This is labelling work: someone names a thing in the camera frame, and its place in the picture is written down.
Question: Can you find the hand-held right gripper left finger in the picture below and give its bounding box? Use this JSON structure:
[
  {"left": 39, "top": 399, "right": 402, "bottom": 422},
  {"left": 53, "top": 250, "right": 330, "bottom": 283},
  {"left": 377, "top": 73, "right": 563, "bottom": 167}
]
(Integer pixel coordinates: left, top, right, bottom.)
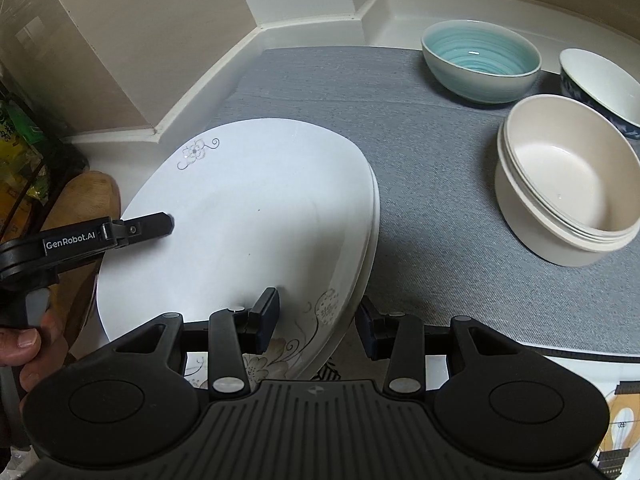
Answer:
[{"left": 107, "top": 287, "right": 281, "bottom": 397}]

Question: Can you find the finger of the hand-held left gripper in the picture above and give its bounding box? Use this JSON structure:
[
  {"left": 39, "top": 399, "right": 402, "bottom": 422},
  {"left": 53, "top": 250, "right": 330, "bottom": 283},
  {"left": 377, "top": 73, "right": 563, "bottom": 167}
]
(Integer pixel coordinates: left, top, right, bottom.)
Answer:
[{"left": 101, "top": 212, "right": 175, "bottom": 252}]

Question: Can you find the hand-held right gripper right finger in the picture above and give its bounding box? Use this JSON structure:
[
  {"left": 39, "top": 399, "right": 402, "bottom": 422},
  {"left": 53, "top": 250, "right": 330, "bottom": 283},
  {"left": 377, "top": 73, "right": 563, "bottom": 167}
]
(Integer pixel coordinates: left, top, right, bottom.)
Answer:
[{"left": 354, "top": 295, "right": 531, "bottom": 396}]

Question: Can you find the white plate with flower print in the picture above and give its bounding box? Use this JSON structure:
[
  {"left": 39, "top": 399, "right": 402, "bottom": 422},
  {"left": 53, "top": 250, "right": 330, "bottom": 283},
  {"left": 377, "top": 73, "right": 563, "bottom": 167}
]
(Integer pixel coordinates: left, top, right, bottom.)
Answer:
[{"left": 242, "top": 165, "right": 382, "bottom": 383}]

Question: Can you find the large white square plate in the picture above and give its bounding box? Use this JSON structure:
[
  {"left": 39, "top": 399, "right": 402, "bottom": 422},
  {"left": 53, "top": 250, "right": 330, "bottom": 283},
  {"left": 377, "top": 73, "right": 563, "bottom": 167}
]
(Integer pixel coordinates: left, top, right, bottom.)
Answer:
[{"left": 97, "top": 117, "right": 381, "bottom": 381}]

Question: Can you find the cream plastic bowl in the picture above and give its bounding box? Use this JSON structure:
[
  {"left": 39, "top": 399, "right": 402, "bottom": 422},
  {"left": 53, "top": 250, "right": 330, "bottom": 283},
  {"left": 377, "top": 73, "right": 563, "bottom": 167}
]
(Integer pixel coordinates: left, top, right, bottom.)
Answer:
[
  {"left": 495, "top": 110, "right": 640, "bottom": 267},
  {"left": 504, "top": 95, "right": 640, "bottom": 242}
]

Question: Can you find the teal glazed bowl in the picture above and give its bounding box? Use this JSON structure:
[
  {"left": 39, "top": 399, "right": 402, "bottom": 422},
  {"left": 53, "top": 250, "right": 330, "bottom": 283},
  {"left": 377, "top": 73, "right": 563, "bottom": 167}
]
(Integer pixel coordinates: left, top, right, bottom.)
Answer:
[{"left": 421, "top": 20, "right": 542, "bottom": 106}]

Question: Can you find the blue patterned white bowl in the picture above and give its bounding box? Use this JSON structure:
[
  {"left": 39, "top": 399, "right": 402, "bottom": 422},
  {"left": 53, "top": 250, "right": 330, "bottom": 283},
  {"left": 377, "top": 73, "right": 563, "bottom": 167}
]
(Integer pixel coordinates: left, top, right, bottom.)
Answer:
[{"left": 558, "top": 48, "right": 640, "bottom": 141}]

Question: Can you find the person's left hand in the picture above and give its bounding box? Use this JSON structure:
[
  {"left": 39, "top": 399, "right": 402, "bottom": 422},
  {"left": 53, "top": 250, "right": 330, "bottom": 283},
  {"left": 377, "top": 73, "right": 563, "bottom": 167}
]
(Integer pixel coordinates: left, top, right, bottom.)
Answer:
[{"left": 0, "top": 307, "right": 71, "bottom": 402}]

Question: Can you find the wooden cutting board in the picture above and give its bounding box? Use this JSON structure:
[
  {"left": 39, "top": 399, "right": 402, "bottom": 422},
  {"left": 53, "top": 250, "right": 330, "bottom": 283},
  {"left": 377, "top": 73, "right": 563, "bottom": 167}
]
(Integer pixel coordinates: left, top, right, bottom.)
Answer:
[{"left": 42, "top": 171, "right": 122, "bottom": 356}]

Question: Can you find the black white striped cloth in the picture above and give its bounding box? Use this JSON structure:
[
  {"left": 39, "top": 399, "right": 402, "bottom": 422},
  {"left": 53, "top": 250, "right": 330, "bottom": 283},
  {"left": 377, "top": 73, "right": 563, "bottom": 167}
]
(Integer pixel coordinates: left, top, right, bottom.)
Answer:
[{"left": 312, "top": 357, "right": 346, "bottom": 383}]

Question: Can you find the yellow green snack packet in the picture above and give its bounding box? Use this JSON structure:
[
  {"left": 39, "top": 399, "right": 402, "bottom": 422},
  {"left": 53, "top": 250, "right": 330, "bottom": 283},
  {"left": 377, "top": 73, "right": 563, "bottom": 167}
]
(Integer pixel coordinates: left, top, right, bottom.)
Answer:
[{"left": 0, "top": 95, "right": 51, "bottom": 241}]

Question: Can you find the grey table mat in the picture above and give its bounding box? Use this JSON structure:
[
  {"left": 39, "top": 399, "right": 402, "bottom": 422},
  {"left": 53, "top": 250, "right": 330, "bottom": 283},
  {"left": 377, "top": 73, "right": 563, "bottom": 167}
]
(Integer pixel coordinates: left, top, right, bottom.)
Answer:
[{"left": 200, "top": 47, "right": 640, "bottom": 361}]

